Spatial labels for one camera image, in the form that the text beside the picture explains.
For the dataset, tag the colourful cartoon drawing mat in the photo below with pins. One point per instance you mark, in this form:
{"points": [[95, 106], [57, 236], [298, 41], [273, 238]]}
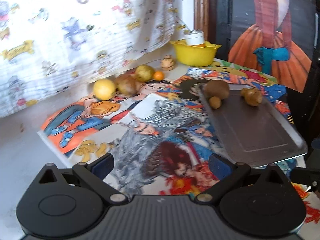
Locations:
{"points": [[160, 138]]}

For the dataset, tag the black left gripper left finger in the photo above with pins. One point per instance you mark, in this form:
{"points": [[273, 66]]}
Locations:
{"points": [[102, 166]]}

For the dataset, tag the large brown kiwi fruit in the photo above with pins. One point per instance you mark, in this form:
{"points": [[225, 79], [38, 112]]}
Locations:
{"points": [[217, 88]]}

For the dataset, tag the small orange tangerine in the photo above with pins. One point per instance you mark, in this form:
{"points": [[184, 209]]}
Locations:
{"points": [[158, 76]]}

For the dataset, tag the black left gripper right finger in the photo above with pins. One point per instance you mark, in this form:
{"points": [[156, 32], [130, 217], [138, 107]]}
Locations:
{"points": [[220, 166]]}

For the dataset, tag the metal tray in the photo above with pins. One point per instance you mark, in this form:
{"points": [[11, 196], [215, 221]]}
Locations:
{"points": [[254, 135]]}

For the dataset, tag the green-yellow round fruit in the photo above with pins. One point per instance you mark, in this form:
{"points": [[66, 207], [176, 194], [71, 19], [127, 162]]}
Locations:
{"points": [[144, 73]]}

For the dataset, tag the white and orange cup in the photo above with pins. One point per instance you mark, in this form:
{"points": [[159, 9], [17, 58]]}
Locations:
{"points": [[195, 38]]}

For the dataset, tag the yellow lemon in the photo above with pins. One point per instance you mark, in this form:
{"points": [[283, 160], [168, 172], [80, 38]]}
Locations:
{"points": [[104, 89]]}

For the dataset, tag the orange dress figure poster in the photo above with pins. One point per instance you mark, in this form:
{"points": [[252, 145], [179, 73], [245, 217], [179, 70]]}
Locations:
{"points": [[267, 45]]}

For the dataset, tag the brown wooden window frame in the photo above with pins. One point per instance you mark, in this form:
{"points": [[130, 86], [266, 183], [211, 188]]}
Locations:
{"points": [[205, 18]]}

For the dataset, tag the yellow-brown spotted fruit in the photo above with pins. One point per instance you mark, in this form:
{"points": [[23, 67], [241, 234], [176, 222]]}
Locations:
{"points": [[253, 97]]}

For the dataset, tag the brown avocado-shaped fruit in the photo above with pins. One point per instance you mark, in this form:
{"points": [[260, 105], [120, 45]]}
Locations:
{"points": [[126, 84]]}

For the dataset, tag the small brown round fruit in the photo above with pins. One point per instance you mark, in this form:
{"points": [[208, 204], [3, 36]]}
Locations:
{"points": [[243, 92]]}

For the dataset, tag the yellow plastic bowl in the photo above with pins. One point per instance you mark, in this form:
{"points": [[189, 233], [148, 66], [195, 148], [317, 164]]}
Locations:
{"points": [[194, 55]]}

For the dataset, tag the cartoon print white curtain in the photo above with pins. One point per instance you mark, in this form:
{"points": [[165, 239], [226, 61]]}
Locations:
{"points": [[48, 46]]}

